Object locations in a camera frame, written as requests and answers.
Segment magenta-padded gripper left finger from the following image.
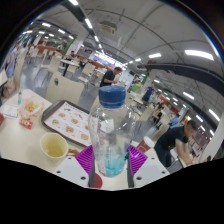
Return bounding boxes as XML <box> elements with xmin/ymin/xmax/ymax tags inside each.
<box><xmin>53</xmin><ymin>144</ymin><xmax>98</xmax><ymax>189</ymax></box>

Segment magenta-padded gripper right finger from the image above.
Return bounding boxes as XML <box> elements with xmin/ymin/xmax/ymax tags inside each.
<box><xmin>125</xmin><ymin>144</ymin><xmax>170</xmax><ymax>189</ymax></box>

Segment clear bottle with blue cap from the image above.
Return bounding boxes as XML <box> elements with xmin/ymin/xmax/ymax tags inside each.
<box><xmin>87</xmin><ymin>85</ymin><xmax>137</xmax><ymax>178</ymax></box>

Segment person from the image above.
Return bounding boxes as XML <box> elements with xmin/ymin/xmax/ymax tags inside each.
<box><xmin>169</xmin><ymin>113</ymin><xmax>181</xmax><ymax>129</ymax></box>
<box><xmin>0</xmin><ymin>44</ymin><xmax>18</xmax><ymax>99</ymax></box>
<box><xmin>141</xmin><ymin>82</ymin><xmax>156</xmax><ymax>104</ymax></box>
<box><xmin>152</xmin><ymin>103</ymin><xmax>165</xmax><ymax>124</ymax></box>
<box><xmin>67</xmin><ymin>50</ymin><xmax>77</xmax><ymax>63</ymax></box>
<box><xmin>153</xmin><ymin>119</ymin><xmax>198</xmax><ymax>168</ymax></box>
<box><xmin>99</xmin><ymin>66</ymin><xmax>123</xmax><ymax>88</ymax></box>

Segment dark food tray with paper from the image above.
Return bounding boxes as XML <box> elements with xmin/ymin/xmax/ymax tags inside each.
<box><xmin>41</xmin><ymin>99</ymin><xmax>93</xmax><ymax>148</ymax></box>

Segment red sauce packet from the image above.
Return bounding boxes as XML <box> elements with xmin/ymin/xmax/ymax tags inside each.
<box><xmin>19</xmin><ymin>118</ymin><xmax>34</xmax><ymax>130</ymax></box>

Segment plastic bag with fries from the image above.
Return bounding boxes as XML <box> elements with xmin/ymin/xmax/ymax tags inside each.
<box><xmin>18</xmin><ymin>94</ymin><xmax>45</xmax><ymax>119</ymax></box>

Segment white printed card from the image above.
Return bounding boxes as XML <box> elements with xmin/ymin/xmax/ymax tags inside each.
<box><xmin>0</xmin><ymin>103</ymin><xmax>19</xmax><ymax>119</ymax></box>

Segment beige chairs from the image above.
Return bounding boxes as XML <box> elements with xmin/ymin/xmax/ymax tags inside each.
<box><xmin>19</xmin><ymin>46</ymin><xmax>168</xmax><ymax>141</ymax></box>

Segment ceiling lights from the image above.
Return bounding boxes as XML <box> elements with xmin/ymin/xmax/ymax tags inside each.
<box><xmin>19</xmin><ymin>0</ymin><xmax>218</xmax><ymax>138</ymax></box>

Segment ceiling air conditioner unit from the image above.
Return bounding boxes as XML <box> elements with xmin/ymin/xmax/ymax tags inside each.
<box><xmin>99</xmin><ymin>20</ymin><xmax>118</xmax><ymax>35</ymax></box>

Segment cream mug with brown handle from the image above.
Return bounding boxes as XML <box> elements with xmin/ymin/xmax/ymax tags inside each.
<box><xmin>39</xmin><ymin>132</ymin><xmax>80</xmax><ymax>159</ymax></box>

